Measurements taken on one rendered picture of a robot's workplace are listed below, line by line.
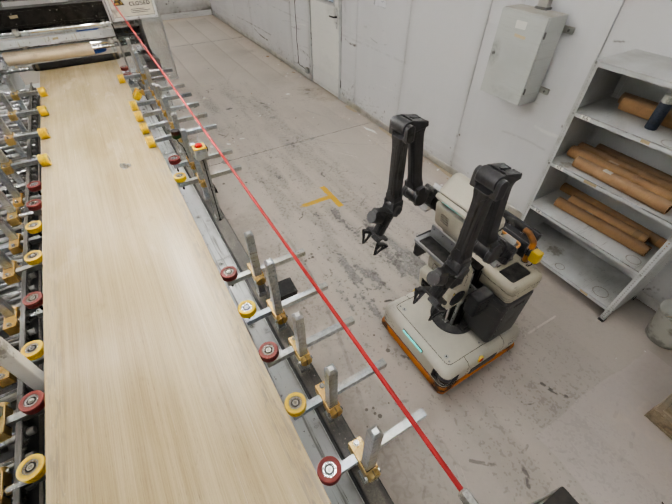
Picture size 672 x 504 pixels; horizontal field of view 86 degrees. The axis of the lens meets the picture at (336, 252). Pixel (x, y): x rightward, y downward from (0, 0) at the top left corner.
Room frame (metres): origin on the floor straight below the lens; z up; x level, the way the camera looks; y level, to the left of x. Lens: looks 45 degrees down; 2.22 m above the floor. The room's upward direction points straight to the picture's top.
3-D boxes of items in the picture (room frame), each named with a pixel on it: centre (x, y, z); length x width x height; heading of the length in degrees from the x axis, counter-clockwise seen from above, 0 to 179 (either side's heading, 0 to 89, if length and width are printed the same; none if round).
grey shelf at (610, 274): (2.01, -1.93, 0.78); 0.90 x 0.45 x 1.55; 31
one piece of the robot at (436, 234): (1.22, -0.51, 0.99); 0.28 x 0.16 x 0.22; 31
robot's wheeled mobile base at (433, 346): (1.37, -0.76, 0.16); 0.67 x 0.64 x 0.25; 121
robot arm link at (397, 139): (1.32, -0.26, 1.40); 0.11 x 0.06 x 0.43; 31
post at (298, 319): (0.79, 0.14, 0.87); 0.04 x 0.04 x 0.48; 31
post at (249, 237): (1.22, 0.40, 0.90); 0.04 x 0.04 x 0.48; 31
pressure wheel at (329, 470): (0.33, 0.02, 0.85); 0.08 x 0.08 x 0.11
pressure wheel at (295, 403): (0.54, 0.15, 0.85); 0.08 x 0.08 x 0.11
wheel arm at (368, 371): (0.64, -0.02, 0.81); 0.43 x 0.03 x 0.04; 121
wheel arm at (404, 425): (0.43, -0.15, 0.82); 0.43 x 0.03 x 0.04; 121
